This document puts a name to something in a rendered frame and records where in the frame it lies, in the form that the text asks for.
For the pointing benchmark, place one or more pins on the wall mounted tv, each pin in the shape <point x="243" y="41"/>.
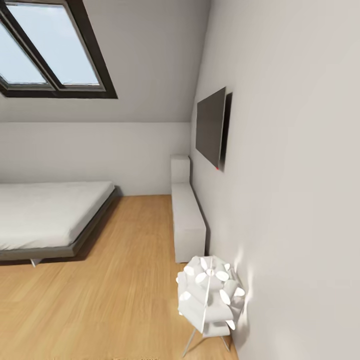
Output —
<point x="209" y="126"/>

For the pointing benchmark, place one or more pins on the fixed window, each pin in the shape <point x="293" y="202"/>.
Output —
<point x="48" y="49"/>

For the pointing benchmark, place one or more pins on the bookcase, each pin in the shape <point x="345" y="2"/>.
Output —
<point x="189" y="228"/>

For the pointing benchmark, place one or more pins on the bed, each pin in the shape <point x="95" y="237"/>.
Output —
<point x="44" y="220"/>

